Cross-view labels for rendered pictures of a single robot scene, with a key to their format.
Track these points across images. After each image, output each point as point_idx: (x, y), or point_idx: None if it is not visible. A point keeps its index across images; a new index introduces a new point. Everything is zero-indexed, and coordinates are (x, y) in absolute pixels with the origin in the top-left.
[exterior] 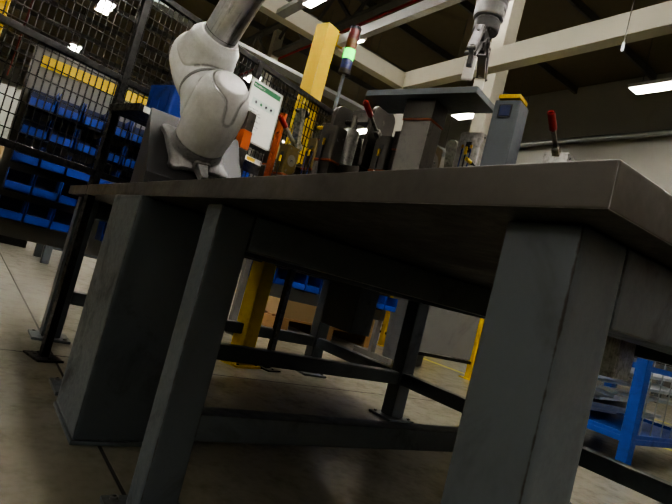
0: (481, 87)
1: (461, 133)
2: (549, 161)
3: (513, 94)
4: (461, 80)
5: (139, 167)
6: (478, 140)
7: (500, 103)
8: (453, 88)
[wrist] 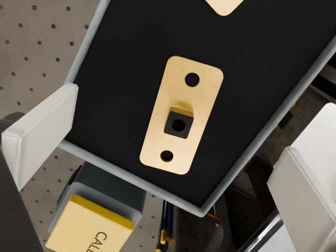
0: (287, 226)
1: (321, 104)
2: (168, 249)
3: (52, 230)
4: (74, 86)
5: None
6: (271, 147)
7: (69, 187)
8: (80, 50)
